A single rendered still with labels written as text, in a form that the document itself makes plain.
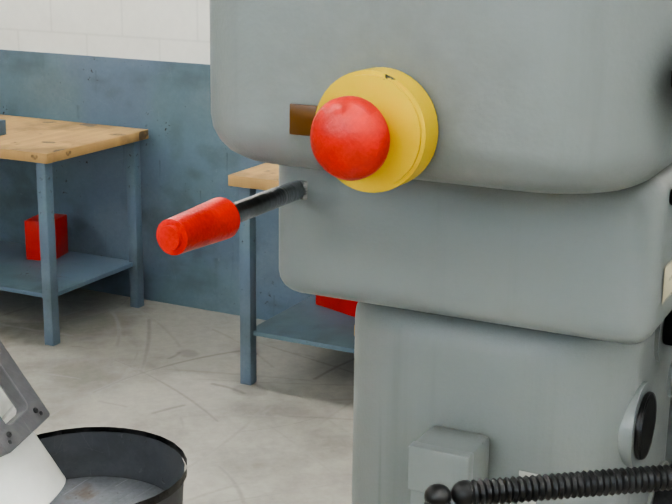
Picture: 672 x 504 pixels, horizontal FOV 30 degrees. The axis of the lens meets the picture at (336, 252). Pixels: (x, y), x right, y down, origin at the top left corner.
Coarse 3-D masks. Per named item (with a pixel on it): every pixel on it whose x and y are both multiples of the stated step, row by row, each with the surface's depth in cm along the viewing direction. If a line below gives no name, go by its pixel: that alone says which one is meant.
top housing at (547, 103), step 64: (256, 0) 64; (320, 0) 63; (384, 0) 61; (448, 0) 60; (512, 0) 58; (576, 0) 57; (640, 0) 58; (256, 64) 65; (320, 64) 64; (384, 64) 62; (448, 64) 60; (512, 64) 59; (576, 64) 58; (640, 64) 59; (256, 128) 66; (448, 128) 61; (512, 128) 60; (576, 128) 59; (640, 128) 60; (576, 192) 61
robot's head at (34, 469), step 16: (0, 400) 61; (32, 432) 61; (16, 448) 60; (32, 448) 60; (0, 464) 59; (16, 464) 59; (32, 464) 60; (48, 464) 61; (0, 480) 59; (16, 480) 59; (32, 480) 60; (48, 480) 60; (64, 480) 62; (0, 496) 58; (16, 496) 59; (32, 496) 59; (48, 496) 60
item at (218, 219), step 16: (272, 192) 73; (288, 192) 75; (304, 192) 76; (192, 208) 67; (208, 208) 67; (224, 208) 68; (240, 208) 70; (256, 208) 71; (272, 208) 73; (160, 224) 65; (176, 224) 65; (192, 224) 65; (208, 224) 66; (224, 224) 67; (160, 240) 65; (176, 240) 64; (192, 240) 65; (208, 240) 66
